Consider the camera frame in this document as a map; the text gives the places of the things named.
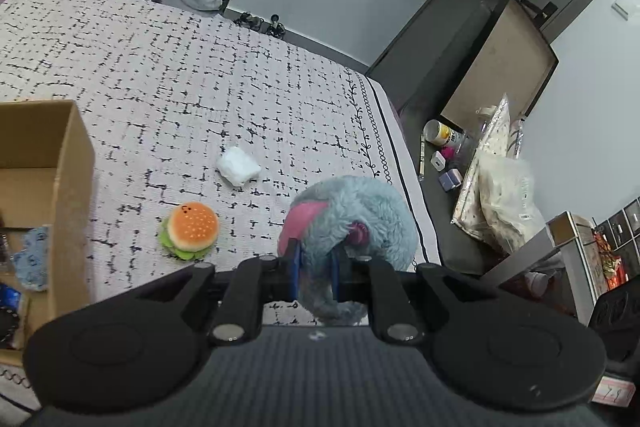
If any patterned wrapping paper roll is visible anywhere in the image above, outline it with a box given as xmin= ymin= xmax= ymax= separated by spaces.
xmin=451 ymin=94 xmax=511 ymax=245

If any clear plastic bag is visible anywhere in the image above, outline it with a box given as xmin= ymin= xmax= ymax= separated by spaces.
xmin=480 ymin=157 xmax=546 ymax=255

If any hamburger plush toy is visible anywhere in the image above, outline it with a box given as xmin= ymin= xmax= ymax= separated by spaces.
xmin=158 ymin=202 xmax=220 ymax=261

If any white yellow jar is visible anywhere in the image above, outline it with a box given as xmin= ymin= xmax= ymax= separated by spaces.
xmin=422 ymin=119 xmax=463 ymax=147

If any blue denim fabric toy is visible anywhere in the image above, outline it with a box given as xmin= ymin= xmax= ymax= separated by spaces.
xmin=12 ymin=227 xmax=49 ymax=291

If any brown cardboard board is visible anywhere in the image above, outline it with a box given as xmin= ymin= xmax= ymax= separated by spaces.
xmin=440 ymin=0 xmax=559 ymax=132

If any grey patterned blanket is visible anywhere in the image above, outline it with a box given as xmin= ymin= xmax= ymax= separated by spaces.
xmin=1 ymin=0 xmax=440 ymax=300

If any white crumpled tissue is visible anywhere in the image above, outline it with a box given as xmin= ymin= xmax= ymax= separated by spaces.
xmin=216 ymin=146 xmax=262 ymax=187

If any purple small box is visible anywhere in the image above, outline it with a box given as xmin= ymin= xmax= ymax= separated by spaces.
xmin=438 ymin=168 xmax=463 ymax=192

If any white charger plug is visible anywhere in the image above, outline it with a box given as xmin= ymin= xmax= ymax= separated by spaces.
xmin=430 ymin=150 xmax=447 ymax=172

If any blue-grey fluffy plush toy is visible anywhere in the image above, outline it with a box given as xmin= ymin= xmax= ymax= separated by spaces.
xmin=278 ymin=176 xmax=419 ymax=325

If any cardboard box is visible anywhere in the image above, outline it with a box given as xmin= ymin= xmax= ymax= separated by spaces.
xmin=1 ymin=101 xmax=94 ymax=340

